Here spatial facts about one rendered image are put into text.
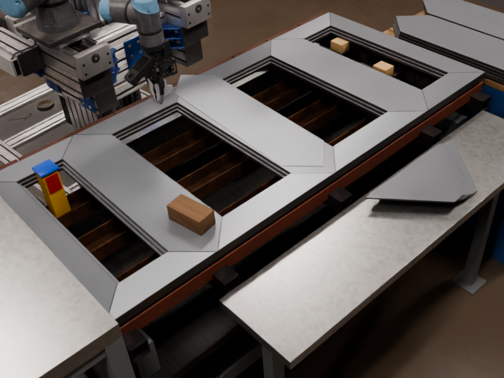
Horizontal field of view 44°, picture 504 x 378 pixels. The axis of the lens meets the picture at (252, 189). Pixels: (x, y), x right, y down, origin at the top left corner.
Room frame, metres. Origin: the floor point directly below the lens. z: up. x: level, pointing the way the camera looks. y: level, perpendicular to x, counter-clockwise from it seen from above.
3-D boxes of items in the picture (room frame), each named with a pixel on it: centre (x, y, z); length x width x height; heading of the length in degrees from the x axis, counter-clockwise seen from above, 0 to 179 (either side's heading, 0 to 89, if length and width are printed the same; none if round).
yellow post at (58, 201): (1.46, 0.60, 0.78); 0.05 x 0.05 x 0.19; 39
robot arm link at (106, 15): (1.83, 0.36, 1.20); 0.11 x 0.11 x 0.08; 63
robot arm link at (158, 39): (1.77, 0.28, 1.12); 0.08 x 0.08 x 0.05
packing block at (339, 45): (2.25, -0.40, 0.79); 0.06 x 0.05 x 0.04; 39
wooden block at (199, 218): (1.23, 0.17, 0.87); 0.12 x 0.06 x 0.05; 50
